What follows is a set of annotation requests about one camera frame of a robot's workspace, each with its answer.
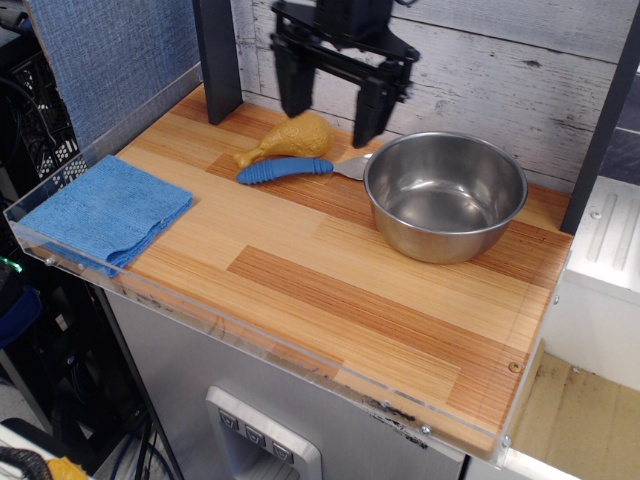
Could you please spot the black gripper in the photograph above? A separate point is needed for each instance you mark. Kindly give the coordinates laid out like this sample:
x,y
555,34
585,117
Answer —
x,y
361,25

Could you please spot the clear acrylic table guard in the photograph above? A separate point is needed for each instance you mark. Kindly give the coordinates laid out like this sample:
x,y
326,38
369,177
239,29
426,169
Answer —
x,y
298,275

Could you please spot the black plastic crate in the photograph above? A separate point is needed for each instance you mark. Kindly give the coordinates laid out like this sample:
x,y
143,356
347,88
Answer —
x,y
43,129

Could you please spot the blue-handled metal spoon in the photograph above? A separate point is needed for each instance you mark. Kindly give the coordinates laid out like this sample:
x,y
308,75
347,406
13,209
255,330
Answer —
x,y
273,169

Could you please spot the yellow toy chicken drumstick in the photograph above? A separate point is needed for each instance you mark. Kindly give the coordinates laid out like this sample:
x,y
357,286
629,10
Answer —
x,y
306,135

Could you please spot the metal pot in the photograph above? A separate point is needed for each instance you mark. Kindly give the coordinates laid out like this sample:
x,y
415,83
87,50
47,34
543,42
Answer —
x,y
442,197

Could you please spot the dark grey right post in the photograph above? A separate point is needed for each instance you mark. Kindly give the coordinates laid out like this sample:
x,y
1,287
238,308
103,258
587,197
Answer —
x,y
619,89

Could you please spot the blue folded cloth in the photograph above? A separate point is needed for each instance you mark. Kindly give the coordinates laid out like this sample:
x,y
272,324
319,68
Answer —
x,y
108,216

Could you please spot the yellow object at bottom left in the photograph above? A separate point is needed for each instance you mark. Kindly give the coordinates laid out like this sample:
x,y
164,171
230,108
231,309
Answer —
x,y
64,469

